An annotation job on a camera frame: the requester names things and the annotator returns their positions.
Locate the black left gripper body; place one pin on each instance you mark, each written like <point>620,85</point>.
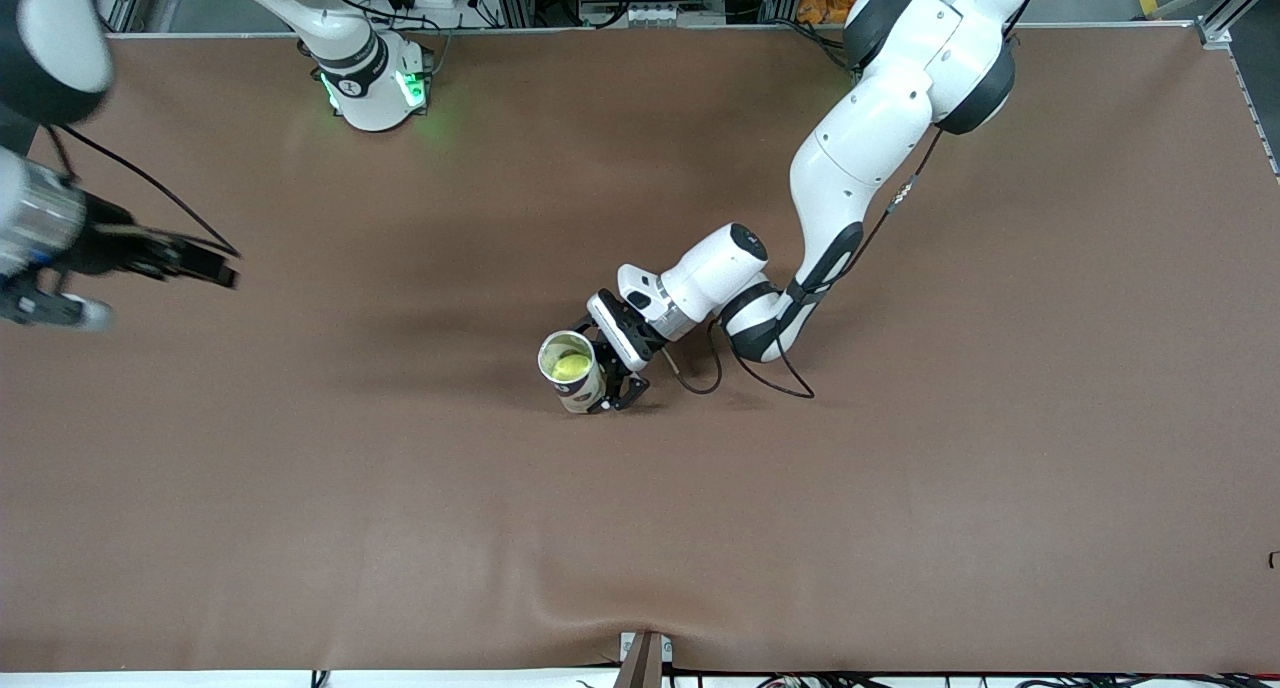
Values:
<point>627,365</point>

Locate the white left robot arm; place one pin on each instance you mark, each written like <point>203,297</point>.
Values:
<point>860,148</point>

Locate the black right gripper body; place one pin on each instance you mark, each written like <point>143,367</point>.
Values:
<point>112,245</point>

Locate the yellow tennis ball block print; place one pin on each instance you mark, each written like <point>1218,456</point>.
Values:
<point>568,368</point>

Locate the silver tennis ball can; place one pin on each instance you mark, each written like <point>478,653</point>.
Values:
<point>582,398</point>

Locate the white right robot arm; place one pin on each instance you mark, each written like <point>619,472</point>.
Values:
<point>370,98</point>

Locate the brown table mat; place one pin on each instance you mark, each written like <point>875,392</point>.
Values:
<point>640,528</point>

